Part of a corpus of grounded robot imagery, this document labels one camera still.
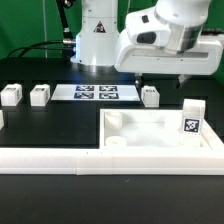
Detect white sheet with fiducial tags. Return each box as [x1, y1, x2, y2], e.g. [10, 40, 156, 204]
[52, 84, 139, 101]

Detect white square tabletop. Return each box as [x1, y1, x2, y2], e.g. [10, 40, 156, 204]
[99, 109, 211, 149]

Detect white L-shaped fixture wall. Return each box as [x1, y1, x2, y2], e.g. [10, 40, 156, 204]
[0, 123, 224, 175]

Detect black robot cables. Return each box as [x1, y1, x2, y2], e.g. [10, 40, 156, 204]
[7, 0, 77, 59]

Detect white part at left edge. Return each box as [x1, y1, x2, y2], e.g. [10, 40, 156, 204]
[0, 110, 4, 130]

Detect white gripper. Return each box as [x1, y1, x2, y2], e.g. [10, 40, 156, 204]
[114, 29, 223, 89]

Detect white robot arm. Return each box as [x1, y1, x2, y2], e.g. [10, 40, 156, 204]
[71, 0, 224, 80]

